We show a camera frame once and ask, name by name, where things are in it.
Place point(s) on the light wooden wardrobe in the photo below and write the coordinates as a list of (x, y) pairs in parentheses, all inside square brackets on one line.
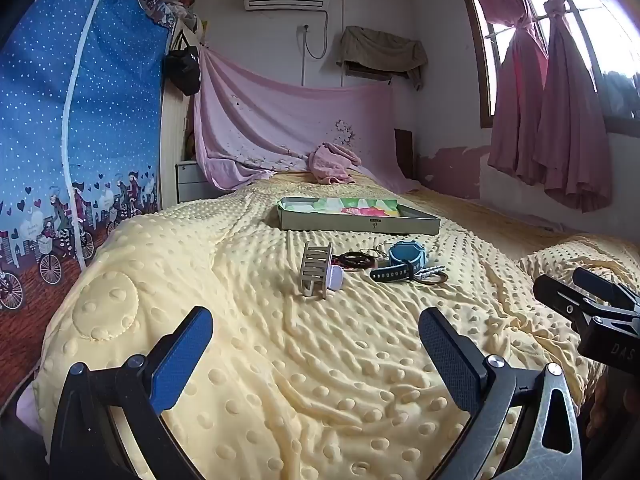
[(172, 135)]

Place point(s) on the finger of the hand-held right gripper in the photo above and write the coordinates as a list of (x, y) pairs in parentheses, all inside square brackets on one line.
[(607, 285), (560, 297)]

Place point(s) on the black bag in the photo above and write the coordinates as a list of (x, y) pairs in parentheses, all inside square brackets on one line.
[(182, 70)]

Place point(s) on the colourful paper sheet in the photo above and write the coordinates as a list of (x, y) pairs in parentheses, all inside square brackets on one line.
[(360, 206)]

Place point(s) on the silver hoop earring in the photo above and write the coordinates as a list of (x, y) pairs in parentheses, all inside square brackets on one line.
[(422, 282), (445, 279)]

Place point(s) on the white drawer cabinet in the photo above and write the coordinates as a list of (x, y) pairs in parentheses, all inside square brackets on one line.
[(192, 182)]

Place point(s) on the pink window curtain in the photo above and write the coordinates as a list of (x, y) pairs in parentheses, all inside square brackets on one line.
[(515, 110), (575, 135)]

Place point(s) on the beige hair claw clip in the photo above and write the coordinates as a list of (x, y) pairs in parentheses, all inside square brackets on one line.
[(315, 266)]

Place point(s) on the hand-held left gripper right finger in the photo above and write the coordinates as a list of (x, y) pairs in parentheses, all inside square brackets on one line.
[(450, 355)]

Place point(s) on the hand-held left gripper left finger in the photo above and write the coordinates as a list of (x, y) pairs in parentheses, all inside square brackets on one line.
[(179, 360)]

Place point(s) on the small purple object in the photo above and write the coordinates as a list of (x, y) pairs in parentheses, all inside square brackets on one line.
[(335, 278)]

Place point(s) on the pink hanging sheet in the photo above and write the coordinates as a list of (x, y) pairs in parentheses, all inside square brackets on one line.
[(280, 120)]

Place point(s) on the pink crumpled towel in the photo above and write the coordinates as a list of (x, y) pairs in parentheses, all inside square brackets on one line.
[(332, 162)]

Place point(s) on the yellow dotted blanket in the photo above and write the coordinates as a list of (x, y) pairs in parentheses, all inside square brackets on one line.
[(300, 370)]

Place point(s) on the blue smartwatch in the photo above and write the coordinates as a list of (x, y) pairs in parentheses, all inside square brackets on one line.
[(405, 255)]

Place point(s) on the wall socket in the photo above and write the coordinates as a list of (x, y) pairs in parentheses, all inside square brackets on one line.
[(304, 29)]

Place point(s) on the blue dotted printed curtain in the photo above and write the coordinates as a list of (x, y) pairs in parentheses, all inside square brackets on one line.
[(50, 135)]

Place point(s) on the grey shallow box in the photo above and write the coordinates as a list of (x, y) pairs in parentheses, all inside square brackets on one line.
[(350, 225)]

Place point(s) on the dark wooden headboard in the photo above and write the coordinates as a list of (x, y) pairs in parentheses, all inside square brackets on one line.
[(404, 152)]

